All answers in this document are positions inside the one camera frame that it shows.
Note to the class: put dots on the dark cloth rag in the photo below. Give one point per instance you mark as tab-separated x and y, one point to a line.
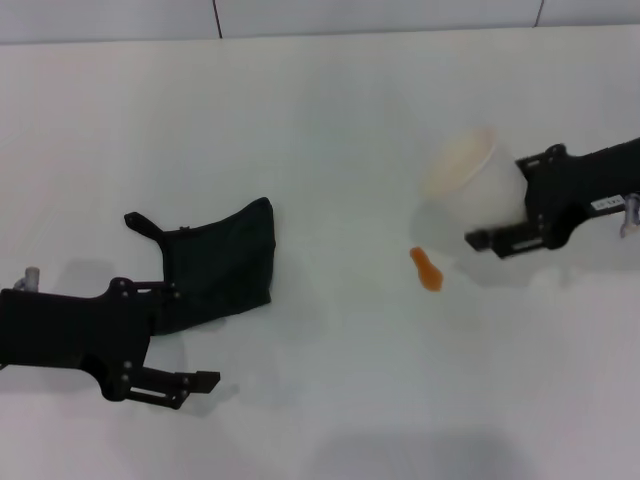
230	260

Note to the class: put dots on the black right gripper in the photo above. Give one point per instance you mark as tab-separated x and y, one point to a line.
590	180

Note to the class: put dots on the orange-brown liquid stain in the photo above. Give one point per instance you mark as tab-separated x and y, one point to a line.
427	272

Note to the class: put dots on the white paper cup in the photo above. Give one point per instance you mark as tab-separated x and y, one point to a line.
485	185

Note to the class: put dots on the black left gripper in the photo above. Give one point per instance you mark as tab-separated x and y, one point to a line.
60	330

